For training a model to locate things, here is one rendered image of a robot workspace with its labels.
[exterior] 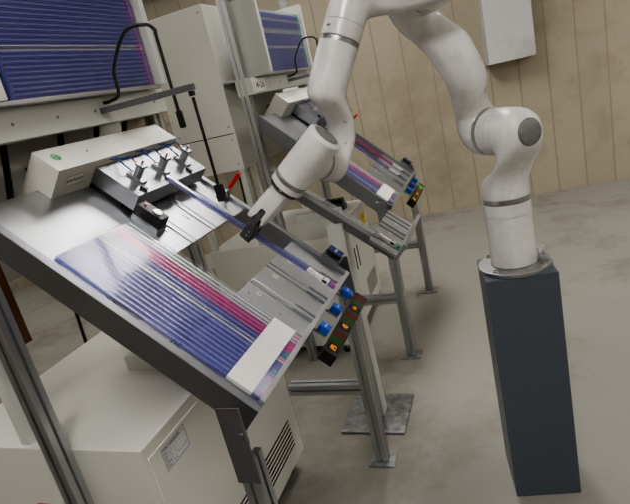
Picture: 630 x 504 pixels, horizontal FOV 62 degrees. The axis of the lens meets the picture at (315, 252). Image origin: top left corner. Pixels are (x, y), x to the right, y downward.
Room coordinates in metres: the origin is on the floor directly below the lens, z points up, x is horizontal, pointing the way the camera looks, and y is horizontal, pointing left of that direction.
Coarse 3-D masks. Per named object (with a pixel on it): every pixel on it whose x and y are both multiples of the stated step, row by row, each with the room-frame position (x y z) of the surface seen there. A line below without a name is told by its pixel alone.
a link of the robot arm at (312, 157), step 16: (320, 128) 1.20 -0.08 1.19; (304, 144) 1.17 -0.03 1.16; (320, 144) 1.15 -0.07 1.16; (336, 144) 1.18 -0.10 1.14; (288, 160) 1.19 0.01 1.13; (304, 160) 1.17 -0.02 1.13; (320, 160) 1.17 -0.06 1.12; (288, 176) 1.19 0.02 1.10; (304, 176) 1.18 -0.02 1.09; (320, 176) 1.21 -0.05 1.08
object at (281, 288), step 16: (304, 256) 1.53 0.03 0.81; (272, 272) 1.37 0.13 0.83; (288, 272) 1.40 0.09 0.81; (304, 272) 1.44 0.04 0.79; (320, 272) 1.48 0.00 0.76; (336, 272) 1.52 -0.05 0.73; (256, 288) 1.27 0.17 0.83; (272, 288) 1.30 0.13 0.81; (288, 288) 1.33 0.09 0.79; (304, 288) 1.37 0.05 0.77; (320, 288) 1.40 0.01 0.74; (256, 304) 1.21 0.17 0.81; (272, 304) 1.24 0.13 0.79; (288, 304) 1.27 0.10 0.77; (304, 304) 1.30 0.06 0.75; (320, 304) 1.33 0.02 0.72; (288, 320) 1.20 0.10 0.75; (304, 320) 1.23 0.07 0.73; (208, 368) 0.95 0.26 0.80; (256, 400) 0.93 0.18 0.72
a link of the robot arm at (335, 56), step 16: (320, 48) 1.22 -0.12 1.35; (336, 48) 1.20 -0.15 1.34; (352, 48) 1.21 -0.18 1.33; (320, 64) 1.20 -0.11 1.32; (336, 64) 1.19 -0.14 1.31; (352, 64) 1.22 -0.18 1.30; (320, 80) 1.19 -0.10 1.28; (336, 80) 1.19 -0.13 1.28; (320, 96) 1.19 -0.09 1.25; (336, 96) 1.19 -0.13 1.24; (336, 112) 1.22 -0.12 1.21; (336, 128) 1.25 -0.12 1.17; (352, 128) 1.24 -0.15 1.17; (352, 144) 1.24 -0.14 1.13; (336, 160) 1.22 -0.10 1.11; (336, 176) 1.23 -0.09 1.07
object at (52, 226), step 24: (72, 192) 1.32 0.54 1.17; (96, 192) 1.36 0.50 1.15; (0, 216) 1.12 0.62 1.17; (24, 216) 1.16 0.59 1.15; (48, 216) 1.19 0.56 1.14; (72, 216) 1.23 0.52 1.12; (96, 216) 1.27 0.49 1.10; (120, 216) 1.31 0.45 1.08; (192, 216) 1.46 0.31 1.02; (216, 216) 1.51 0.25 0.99; (24, 240) 1.08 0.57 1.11; (48, 240) 1.11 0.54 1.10; (72, 240) 1.15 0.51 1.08; (168, 240) 1.30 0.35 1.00; (192, 240) 1.35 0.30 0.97
